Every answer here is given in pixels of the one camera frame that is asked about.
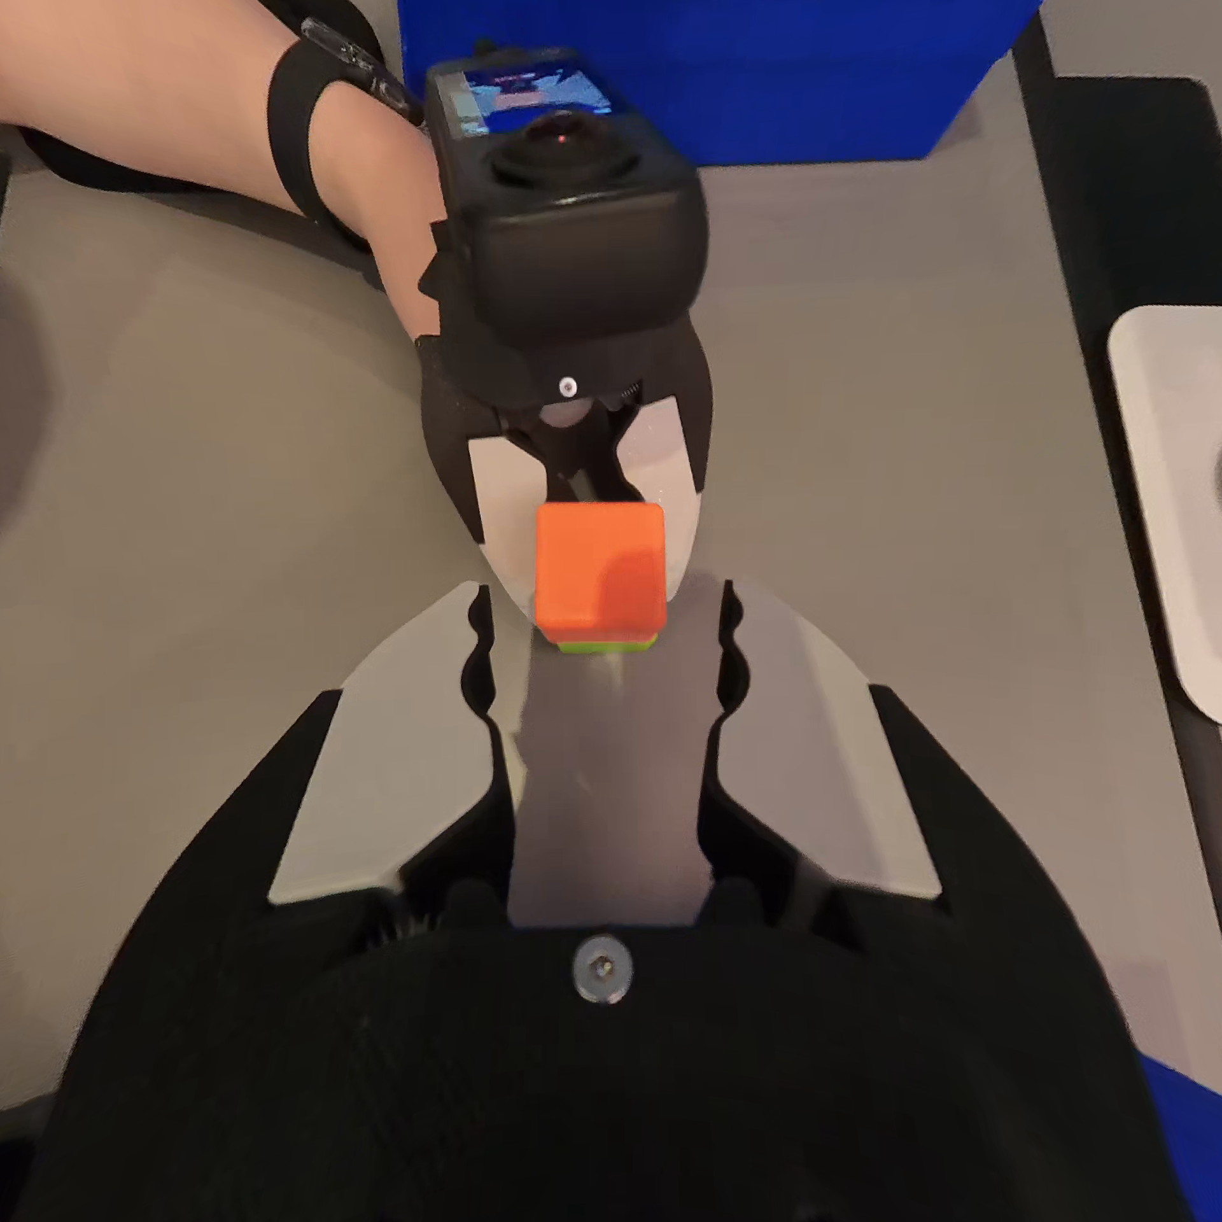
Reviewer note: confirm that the person's left hand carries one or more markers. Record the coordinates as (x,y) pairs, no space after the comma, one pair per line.
(382,211)

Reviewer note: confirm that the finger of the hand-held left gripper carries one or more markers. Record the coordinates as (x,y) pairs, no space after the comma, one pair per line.
(665,477)
(500,506)

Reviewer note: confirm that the blue plastic bin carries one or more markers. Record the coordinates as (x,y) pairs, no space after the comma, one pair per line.
(764,77)
(1188,1146)

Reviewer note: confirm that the black textured mat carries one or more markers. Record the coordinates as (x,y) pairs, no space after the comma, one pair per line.
(190,206)

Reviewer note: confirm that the white sign stand base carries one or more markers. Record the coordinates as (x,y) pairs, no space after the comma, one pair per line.
(1174,496)

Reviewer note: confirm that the orange magnetic cube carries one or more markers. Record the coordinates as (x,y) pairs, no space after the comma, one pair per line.
(602,569)

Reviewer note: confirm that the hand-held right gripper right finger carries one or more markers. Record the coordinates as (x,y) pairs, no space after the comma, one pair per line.
(825,782)

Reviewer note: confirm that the person's left forearm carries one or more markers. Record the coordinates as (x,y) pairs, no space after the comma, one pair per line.
(134,86)

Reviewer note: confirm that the green magnetic cube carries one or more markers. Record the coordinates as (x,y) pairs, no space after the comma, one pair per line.
(608,649)

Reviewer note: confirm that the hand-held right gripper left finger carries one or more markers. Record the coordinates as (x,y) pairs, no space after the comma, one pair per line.
(382,782)

